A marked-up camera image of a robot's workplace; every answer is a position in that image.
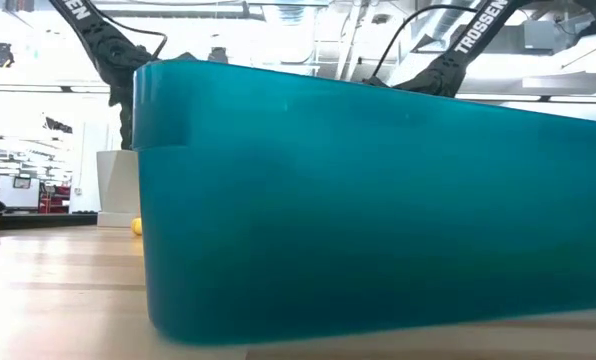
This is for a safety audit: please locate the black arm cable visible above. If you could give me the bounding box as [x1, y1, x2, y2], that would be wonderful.
[91, 7, 169, 61]
[371, 3, 479, 84]

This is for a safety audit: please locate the white cabinet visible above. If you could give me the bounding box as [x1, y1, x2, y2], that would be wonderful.
[69, 119, 110, 214]

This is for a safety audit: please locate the teal plastic bin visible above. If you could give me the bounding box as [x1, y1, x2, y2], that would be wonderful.
[131, 59, 596, 346]

